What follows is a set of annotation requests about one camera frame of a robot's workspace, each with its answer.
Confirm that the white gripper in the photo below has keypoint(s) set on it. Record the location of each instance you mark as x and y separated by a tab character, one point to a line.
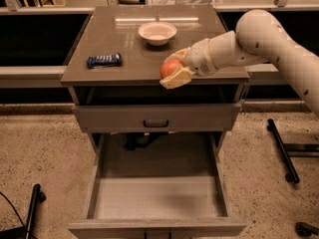
198	60

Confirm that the red apple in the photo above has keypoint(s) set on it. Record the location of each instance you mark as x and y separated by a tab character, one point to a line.
169	67

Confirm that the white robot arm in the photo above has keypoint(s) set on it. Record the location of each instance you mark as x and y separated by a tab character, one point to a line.
258	38

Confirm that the grey drawer cabinet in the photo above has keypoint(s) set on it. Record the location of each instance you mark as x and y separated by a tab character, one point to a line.
136	81

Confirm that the open grey middle drawer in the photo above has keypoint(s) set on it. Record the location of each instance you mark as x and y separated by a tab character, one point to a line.
170	189

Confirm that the white bowl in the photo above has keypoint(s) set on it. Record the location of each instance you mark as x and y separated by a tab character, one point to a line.
157	33

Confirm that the blue snack bar wrapper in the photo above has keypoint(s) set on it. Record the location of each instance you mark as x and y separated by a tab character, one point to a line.
104	61

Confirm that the black stand leg right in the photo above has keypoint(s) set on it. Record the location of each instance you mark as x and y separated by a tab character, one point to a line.
289	150

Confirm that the black stand leg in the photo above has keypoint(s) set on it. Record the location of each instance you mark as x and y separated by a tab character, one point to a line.
26	230
289	150

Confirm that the black stand leg left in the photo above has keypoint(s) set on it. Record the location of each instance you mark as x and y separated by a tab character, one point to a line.
26	230

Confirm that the black caster bottom right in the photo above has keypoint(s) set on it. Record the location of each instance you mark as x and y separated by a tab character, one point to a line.
305	230

